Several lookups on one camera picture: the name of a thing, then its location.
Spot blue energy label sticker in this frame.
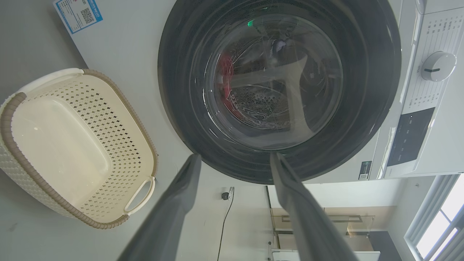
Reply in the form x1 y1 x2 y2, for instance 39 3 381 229
53 0 103 35

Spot cream perforated laundry basket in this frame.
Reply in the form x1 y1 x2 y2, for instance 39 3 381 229
0 68 159 229

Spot black power cable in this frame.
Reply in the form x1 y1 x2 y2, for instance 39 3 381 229
217 187 235 261

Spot dark washing machine control panel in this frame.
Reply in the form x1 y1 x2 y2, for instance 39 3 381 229
386 107 435 167

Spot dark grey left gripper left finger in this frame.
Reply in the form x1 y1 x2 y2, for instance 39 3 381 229
118 153 202 261

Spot white front-load washing machine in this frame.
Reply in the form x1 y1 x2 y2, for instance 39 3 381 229
53 0 464 185

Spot glass washing machine door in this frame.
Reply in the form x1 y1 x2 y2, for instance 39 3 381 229
158 0 402 185

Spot red basketball jersey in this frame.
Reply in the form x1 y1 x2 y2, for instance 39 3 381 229
217 52 237 113

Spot grey warning sticker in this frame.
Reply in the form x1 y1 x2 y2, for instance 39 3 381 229
359 161 373 181

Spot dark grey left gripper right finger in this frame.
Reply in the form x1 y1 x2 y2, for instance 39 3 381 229
270 152 359 261

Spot white control dial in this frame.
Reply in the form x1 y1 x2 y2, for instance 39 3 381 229
420 51 457 82

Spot white framed window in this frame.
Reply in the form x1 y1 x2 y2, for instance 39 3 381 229
404 174 464 261

